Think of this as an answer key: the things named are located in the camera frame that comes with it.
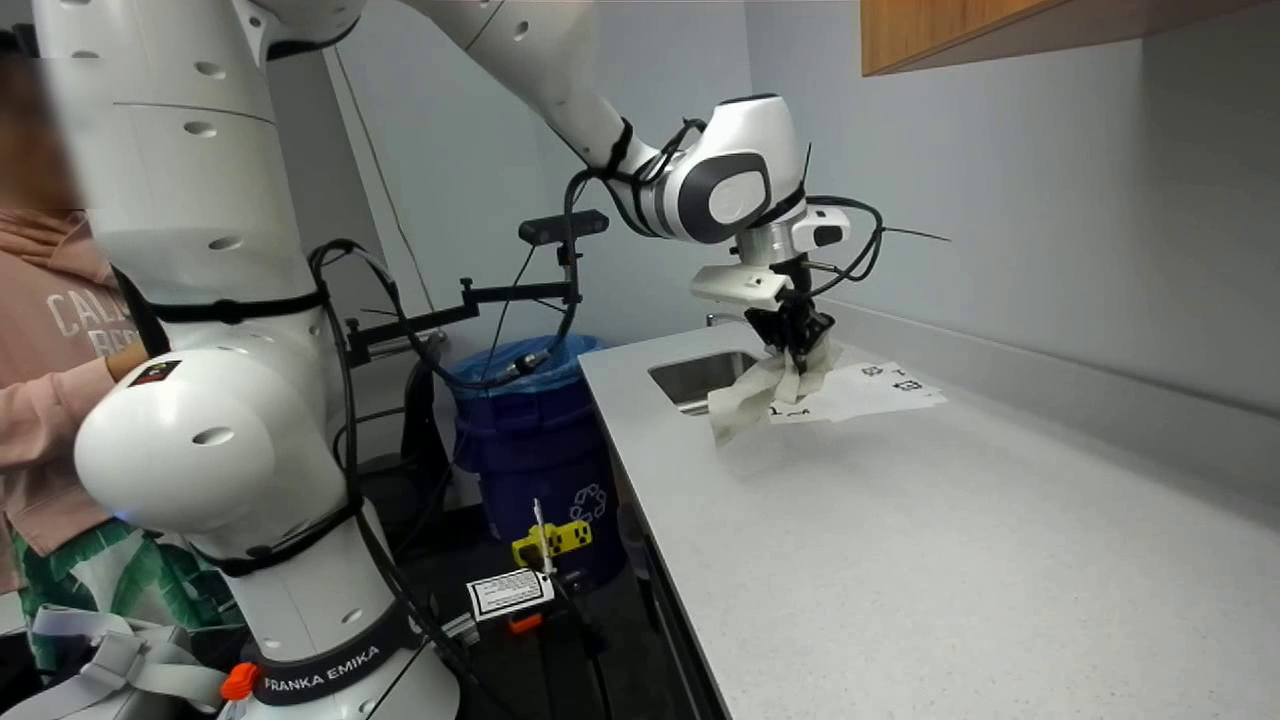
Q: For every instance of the yellow clamp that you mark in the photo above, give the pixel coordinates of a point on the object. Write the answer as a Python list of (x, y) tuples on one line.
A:
[(547, 547)]

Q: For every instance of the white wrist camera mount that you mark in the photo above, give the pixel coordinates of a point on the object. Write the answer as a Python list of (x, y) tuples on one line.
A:
[(735, 284)]

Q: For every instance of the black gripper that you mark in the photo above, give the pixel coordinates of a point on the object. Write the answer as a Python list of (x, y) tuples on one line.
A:
[(794, 306)]

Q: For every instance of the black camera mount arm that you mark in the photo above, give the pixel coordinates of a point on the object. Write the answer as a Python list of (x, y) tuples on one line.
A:
[(441, 317)]

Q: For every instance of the orange round knob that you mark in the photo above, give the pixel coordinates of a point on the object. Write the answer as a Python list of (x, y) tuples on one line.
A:
[(238, 683)]

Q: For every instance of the person in pink hoodie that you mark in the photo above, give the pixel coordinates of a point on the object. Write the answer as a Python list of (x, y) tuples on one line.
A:
[(43, 401)]

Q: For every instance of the blue trash bin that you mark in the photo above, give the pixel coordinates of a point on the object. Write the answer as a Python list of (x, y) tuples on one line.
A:
[(534, 455)]

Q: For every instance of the wooden wall cabinet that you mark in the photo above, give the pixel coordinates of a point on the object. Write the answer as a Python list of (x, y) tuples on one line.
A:
[(962, 26)]

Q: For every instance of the white label tag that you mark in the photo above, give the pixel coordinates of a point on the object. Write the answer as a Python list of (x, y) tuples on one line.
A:
[(506, 592)]

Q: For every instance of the white printed marker paper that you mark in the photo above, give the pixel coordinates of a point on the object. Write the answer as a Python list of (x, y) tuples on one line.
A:
[(883, 395)]

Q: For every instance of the steel sink basin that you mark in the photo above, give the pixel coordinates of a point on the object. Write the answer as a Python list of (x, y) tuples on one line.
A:
[(692, 377)]

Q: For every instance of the beige cloth towel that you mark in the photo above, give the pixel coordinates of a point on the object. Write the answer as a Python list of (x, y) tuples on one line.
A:
[(747, 401)]

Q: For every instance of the green patterned cloth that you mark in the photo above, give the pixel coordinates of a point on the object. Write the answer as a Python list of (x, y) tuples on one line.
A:
[(107, 584)]

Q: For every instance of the black stereo camera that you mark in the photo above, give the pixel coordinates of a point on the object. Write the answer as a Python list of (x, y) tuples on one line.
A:
[(547, 230)]

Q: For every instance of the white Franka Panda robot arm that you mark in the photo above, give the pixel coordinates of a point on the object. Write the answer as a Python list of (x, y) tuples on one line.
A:
[(202, 442)]

